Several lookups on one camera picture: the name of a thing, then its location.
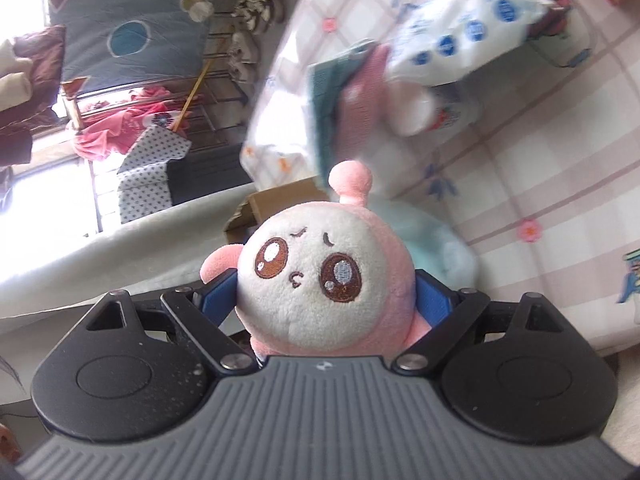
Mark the pink white plush toy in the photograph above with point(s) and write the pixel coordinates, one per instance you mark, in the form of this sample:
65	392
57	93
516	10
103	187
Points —
320	270

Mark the maroon cloth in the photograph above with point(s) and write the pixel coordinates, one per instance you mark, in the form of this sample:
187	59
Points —
35	85

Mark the yellow pole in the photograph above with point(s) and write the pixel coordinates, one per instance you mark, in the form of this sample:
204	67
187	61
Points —
192	95

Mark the white cloth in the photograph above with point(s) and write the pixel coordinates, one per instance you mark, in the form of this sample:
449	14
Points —
100	260

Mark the white tissue pack blue dots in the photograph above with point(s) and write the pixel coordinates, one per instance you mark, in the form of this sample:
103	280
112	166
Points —
465	30

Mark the pink mesh sponge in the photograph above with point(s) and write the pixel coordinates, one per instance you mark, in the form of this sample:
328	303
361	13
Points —
362	100

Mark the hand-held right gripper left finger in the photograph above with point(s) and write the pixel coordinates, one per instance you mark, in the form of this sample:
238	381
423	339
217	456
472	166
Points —
217	300

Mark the checked printed tablecloth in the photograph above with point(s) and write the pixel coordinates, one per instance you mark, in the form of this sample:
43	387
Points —
550	160

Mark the polka dot cloth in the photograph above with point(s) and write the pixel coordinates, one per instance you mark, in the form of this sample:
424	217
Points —
145	185

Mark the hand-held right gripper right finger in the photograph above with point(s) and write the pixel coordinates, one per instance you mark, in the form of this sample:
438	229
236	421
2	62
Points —
435	305

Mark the green white sneaker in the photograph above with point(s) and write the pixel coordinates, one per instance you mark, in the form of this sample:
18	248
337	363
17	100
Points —
250	7

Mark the brown cardboard box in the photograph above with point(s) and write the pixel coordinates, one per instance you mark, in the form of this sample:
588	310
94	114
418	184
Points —
280	200

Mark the white printed packet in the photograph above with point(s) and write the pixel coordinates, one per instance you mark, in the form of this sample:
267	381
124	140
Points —
425	107

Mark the light blue fluffy cloth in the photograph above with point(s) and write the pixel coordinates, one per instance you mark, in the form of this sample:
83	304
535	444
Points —
435	245

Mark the teal checked cloth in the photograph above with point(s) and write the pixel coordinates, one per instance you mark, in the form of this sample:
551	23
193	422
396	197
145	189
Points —
325	110

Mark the black cabinet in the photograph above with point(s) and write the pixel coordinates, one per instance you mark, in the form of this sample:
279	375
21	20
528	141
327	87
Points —
210	175

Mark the red pink clothes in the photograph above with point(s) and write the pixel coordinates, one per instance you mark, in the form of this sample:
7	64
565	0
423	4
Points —
110	125

